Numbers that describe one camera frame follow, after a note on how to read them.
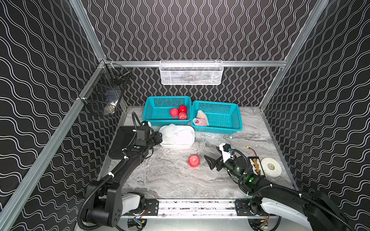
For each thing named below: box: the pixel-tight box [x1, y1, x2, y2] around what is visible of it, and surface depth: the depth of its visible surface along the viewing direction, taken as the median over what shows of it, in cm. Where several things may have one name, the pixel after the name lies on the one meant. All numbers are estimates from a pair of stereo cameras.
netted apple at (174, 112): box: [169, 107, 179, 118], surface depth 112 cm
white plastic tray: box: [158, 125, 196, 149], surface depth 97 cm
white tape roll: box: [260, 157, 282, 178], surface depth 90 cm
